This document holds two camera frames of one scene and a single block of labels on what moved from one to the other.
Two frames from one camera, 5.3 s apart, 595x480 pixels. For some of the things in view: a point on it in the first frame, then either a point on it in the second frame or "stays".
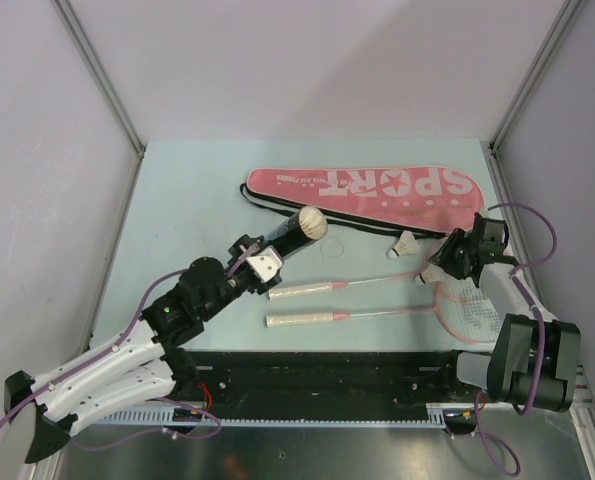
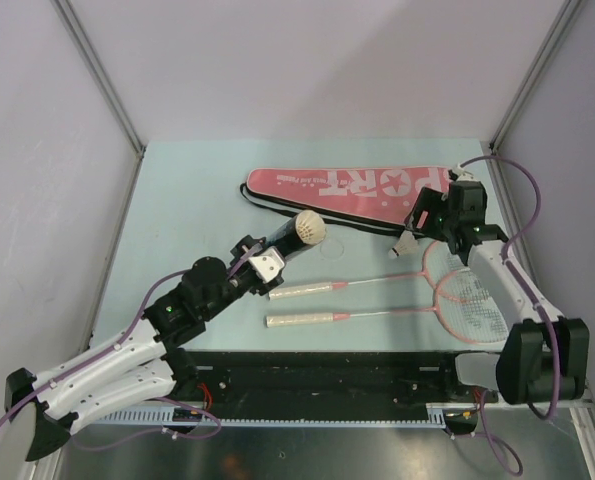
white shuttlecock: x=406 y=245 stays
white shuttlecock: x=430 y=274 -> x=310 y=227
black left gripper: x=238 y=250 stays
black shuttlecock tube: x=297 y=230 stays
